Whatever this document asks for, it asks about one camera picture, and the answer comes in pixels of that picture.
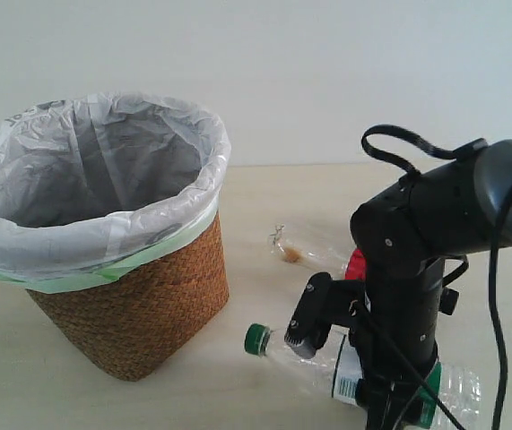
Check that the brown woven wicker basket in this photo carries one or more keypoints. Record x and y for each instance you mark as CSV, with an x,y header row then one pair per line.
x,y
128,328

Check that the clear bottle with red label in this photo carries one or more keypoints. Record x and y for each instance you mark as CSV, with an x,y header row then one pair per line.
x,y
354,266

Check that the white and green bin liner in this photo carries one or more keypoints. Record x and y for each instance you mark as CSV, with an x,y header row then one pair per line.
x,y
94,187

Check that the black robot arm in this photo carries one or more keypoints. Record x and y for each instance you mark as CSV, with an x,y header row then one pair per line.
x,y
406,233

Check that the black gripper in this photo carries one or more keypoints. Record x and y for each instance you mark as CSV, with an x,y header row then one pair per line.
x,y
391,324

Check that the clear bottle with green label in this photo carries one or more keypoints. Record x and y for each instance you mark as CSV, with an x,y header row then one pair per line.
x,y
335,372

